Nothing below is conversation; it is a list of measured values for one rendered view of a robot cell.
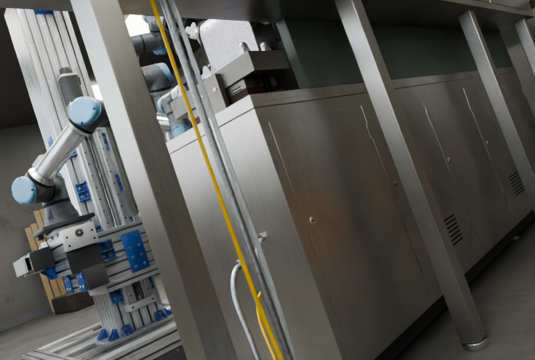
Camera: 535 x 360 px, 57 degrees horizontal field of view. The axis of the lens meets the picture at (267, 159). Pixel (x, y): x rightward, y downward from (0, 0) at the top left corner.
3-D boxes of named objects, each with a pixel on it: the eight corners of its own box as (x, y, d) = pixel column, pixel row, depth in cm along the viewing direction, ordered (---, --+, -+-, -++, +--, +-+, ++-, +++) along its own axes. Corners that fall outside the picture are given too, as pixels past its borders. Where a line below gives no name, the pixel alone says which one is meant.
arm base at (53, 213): (42, 230, 222) (36, 209, 223) (76, 221, 231) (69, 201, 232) (48, 225, 210) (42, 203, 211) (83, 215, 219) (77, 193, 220)
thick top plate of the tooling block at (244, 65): (210, 115, 177) (205, 99, 178) (290, 68, 150) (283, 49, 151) (175, 119, 165) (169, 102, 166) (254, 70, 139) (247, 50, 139)
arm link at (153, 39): (142, 52, 212) (138, 27, 206) (168, 46, 216) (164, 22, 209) (147, 59, 206) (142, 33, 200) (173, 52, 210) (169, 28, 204)
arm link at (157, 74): (164, 169, 261) (135, 67, 246) (190, 161, 266) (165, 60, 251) (168, 174, 250) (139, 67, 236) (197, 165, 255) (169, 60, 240)
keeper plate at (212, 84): (210, 119, 154) (199, 86, 155) (231, 107, 147) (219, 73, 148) (205, 119, 152) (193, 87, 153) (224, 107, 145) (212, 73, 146)
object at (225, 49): (222, 96, 178) (205, 48, 179) (267, 69, 162) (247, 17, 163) (221, 96, 177) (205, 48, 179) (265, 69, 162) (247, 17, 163)
